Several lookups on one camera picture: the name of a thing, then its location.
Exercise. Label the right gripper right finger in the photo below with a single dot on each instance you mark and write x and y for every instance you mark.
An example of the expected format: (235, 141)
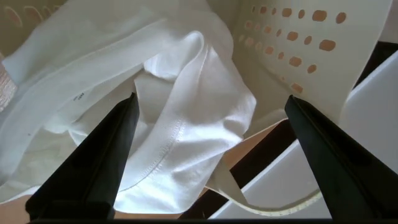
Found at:
(335, 174)

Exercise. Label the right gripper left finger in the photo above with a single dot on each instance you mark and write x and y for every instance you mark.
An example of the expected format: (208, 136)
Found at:
(93, 168)

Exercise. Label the white garment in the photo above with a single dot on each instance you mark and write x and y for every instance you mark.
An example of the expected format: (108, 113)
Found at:
(192, 109)

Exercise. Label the white laundry basket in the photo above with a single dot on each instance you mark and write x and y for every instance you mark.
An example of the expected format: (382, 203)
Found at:
(323, 81)

